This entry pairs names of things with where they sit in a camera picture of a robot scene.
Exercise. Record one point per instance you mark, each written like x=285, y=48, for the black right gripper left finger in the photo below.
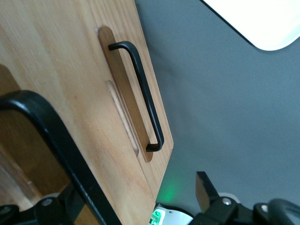
x=58, y=208

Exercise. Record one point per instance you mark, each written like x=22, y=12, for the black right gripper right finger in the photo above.
x=215, y=208

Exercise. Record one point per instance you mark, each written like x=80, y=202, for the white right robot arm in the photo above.
x=173, y=218

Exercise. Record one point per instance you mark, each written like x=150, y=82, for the white rectangular tray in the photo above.
x=262, y=21

